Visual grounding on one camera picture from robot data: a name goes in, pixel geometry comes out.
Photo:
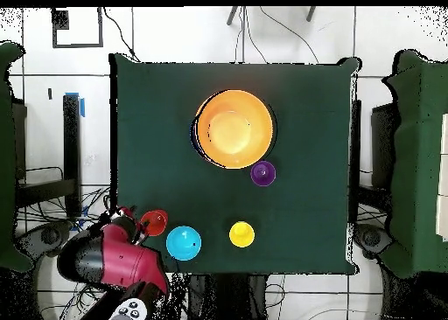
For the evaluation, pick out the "orange-red plastic cup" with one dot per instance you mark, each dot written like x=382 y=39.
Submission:
x=155 y=222

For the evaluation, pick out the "small dark blue bowl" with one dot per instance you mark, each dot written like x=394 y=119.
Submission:
x=193 y=138

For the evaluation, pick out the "large yellow plastic bowl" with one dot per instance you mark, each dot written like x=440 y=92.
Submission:
x=234 y=129

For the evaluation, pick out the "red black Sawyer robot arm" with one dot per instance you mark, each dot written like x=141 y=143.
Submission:
x=119 y=260

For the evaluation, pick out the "small cyan plastic bowl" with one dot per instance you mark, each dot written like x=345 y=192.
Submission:
x=182 y=244

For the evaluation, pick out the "blue tape strip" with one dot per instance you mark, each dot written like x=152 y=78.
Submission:
x=82 y=107

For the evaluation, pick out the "yellow plastic cup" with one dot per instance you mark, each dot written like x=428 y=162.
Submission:
x=242 y=234

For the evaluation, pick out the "green cloth side table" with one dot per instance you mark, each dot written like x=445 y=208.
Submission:
x=7 y=159
x=416 y=159

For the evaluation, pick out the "purple plastic cup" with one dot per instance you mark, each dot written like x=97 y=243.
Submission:
x=263 y=173

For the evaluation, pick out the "dark green tablecloth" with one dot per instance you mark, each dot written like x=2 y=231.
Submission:
x=297 y=99

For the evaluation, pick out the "grey tripod leg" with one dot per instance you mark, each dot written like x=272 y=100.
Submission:
x=310 y=15
x=232 y=16

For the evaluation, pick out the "white boxes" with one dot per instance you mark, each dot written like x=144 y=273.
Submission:
x=443 y=176

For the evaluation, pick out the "black pedestal leg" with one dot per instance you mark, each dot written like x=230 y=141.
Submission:
x=371 y=237
x=45 y=236

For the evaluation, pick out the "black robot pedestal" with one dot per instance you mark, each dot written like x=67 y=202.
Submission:
x=227 y=299

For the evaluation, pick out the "black square frame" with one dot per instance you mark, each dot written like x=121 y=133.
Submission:
x=77 y=45

